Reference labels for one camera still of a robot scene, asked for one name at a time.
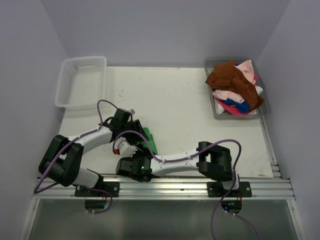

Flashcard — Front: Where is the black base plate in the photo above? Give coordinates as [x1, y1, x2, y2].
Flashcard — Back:
[74, 181, 120, 198]
[206, 181, 253, 198]

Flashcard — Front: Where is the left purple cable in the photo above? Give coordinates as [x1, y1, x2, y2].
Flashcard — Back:
[32, 99, 115, 215]

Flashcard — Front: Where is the light pink towel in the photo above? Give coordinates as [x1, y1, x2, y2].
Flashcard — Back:
[212, 60, 256, 104]

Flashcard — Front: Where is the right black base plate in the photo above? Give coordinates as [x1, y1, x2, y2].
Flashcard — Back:
[206, 181, 253, 198]

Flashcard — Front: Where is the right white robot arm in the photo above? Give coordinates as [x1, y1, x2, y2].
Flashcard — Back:
[116, 139, 241, 197]

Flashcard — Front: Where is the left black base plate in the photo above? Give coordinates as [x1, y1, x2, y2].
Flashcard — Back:
[74, 181, 120, 198]

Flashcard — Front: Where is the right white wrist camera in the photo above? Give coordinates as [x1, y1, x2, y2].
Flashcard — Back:
[113, 137, 138, 158]

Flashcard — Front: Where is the magenta towel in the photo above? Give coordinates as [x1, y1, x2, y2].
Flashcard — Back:
[213, 76, 261, 115]

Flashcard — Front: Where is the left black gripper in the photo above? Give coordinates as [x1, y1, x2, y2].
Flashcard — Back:
[120, 119, 149, 145]

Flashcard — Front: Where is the white towel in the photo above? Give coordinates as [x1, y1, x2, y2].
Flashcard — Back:
[214, 86, 265, 116]

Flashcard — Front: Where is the aluminium mounting rail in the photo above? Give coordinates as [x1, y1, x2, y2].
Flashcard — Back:
[33, 173, 297, 201]

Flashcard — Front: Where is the blue towel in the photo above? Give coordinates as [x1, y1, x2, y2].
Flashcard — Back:
[223, 98, 250, 114]

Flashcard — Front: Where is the green towel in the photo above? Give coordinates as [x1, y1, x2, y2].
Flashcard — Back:
[142, 127, 158, 155]

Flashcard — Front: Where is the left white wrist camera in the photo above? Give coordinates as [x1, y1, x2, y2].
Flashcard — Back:
[129, 109, 136, 116]

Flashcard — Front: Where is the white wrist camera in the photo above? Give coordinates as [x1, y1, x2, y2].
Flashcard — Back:
[129, 109, 136, 116]
[113, 137, 138, 158]

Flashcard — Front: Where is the white plastic basket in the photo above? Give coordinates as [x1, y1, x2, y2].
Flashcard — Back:
[54, 56, 107, 111]

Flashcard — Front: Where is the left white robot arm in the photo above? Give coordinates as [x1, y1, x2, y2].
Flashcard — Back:
[38, 108, 149, 197]

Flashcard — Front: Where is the brown towel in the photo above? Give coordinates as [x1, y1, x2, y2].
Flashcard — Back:
[205, 60, 265, 111]

